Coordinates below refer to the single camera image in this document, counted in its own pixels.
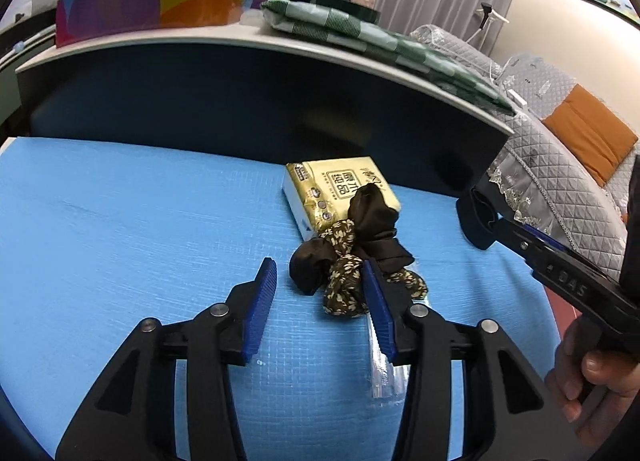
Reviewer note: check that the clear plastic wrapper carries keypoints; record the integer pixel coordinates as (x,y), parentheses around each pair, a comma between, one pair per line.
(385,381)

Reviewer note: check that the brown floral hair scrunchie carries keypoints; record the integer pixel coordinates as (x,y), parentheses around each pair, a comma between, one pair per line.
(365,221)

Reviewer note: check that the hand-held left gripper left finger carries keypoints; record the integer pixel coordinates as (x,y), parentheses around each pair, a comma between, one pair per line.
(257,311)

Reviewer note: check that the dark blue coffee table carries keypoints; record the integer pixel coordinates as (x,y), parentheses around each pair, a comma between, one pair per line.
(225,101)

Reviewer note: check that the large orange cushion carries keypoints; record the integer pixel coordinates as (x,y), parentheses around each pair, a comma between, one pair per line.
(592,133)

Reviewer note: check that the yellow tissue pack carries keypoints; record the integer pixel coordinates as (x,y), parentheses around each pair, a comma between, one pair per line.
(330,186)

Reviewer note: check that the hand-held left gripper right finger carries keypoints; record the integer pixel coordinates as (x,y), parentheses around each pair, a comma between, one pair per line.
(380,311)

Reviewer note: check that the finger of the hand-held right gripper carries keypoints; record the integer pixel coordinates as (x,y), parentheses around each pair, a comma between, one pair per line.
(525,243)

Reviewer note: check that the grey quilted sofa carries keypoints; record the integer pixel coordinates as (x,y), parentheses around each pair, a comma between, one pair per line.
(560,166)

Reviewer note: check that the green white cabinet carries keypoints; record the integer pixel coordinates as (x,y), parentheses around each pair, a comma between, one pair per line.
(15,86)

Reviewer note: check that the person's right hand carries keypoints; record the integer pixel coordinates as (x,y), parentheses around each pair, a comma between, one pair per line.
(600,366)

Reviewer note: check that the green checked cloth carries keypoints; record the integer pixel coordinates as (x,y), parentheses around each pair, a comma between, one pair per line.
(380,41)

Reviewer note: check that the dark container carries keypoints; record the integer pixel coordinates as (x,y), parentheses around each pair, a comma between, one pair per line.
(475,226)

